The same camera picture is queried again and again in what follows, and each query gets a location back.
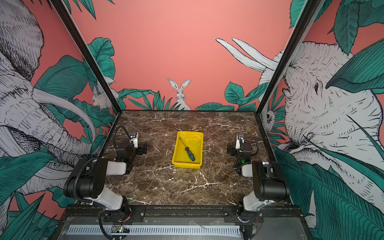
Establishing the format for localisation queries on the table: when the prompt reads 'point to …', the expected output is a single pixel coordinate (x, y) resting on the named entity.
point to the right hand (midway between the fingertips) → (235, 139)
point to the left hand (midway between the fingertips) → (138, 138)
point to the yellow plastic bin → (194, 141)
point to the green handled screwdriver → (189, 153)
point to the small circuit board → (120, 229)
